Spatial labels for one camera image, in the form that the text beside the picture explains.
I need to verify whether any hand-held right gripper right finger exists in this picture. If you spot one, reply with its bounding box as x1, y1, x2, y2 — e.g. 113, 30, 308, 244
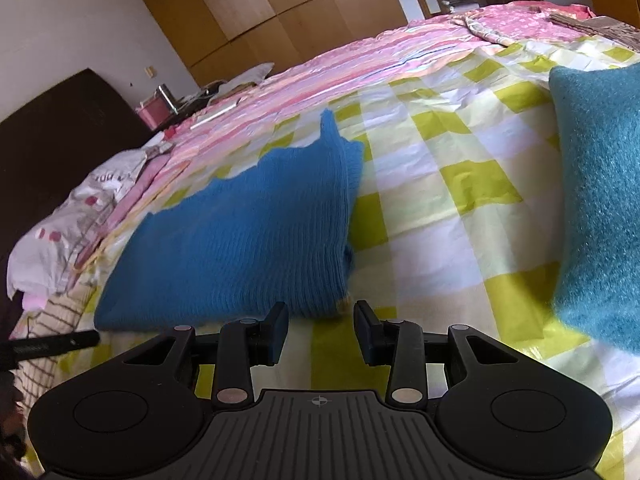
353, 300, 518, 406

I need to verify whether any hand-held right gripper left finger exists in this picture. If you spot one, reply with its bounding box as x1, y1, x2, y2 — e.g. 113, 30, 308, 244
120, 302, 291, 408

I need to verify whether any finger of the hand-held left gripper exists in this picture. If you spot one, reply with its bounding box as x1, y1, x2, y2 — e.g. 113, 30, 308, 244
0, 330, 101, 367

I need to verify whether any blue knit striped sweater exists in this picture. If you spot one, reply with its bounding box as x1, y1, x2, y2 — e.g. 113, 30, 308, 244
94, 109, 366, 333

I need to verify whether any beige brown striped blanket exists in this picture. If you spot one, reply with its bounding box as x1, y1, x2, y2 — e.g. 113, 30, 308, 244
10, 285, 106, 411

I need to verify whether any pink pillow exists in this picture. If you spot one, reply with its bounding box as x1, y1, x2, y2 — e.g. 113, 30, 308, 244
20, 291, 53, 313

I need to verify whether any white printed pillow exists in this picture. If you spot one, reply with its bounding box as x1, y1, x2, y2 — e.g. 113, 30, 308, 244
7, 141, 176, 301

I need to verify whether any yellow checked bedsheet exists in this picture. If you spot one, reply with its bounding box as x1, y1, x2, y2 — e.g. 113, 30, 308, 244
20, 35, 640, 480

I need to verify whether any dark wooden headboard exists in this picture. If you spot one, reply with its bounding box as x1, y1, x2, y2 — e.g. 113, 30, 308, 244
0, 69, 156, 321

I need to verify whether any white flat book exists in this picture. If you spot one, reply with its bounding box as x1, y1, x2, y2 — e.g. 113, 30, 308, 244
190, 102, 237, 129

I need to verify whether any pink plastic basket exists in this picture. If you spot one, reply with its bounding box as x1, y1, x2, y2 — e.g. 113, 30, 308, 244
136, 97, 173, 132

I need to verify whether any grey folded cloth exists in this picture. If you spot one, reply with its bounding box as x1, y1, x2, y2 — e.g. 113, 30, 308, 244
220, 62, 276, 87

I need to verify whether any teal fuzzy cloth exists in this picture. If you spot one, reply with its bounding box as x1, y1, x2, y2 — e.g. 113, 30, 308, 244
549, 64, 640, 356

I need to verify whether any pink striped quilt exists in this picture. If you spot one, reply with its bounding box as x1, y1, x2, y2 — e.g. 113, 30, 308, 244
75, 7, 501, 266

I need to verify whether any wooden wardrobe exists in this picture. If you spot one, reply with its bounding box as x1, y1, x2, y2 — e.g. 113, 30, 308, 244
117, 0, 433, 88

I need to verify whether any pink floral quilt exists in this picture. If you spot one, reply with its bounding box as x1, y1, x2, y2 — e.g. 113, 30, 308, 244
462, 1, 598, 47

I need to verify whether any brown patterned cloth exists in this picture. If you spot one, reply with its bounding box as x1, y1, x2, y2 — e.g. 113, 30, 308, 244
549, 10, 640, 52

